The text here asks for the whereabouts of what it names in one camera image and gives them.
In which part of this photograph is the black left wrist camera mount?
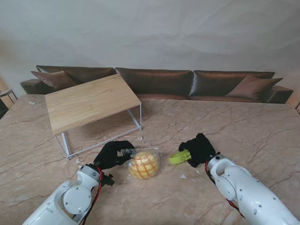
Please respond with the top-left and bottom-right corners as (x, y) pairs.
(101, 172), (115, 187)

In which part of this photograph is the brown square cushion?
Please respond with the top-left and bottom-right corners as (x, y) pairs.
(225, 75), (284, 97)
(30, 70), (78, 90)

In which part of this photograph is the small wooden white-framed table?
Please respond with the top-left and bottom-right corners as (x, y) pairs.
(44, 74), (143, 160)

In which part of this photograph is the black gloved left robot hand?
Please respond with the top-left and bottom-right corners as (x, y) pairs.
(93, 140), (136, 170)

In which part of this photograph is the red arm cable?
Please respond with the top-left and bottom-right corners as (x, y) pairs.
(75, 166), (104, 225)
(204, 160), (247, 220)

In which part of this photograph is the yellow pineapple bun bread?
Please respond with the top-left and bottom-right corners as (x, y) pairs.
(128, 151), (161, 180)

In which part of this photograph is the dark metal side table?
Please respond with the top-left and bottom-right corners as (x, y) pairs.
(0, 88), (18, 120)

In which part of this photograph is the green plastic sealing clip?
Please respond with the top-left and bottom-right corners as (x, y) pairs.
(168, 150), (192, 166)

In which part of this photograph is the red left arm cable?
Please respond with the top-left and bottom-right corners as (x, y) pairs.
(75, 166), (104, 225)

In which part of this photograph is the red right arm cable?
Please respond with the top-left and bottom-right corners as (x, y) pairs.
(204, 160), (247, 220)

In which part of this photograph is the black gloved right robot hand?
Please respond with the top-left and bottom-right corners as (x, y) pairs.
(178, 133), (216, 168)

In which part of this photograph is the brown leather sofa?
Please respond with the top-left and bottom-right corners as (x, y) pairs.
(20, 65), (294, 104)

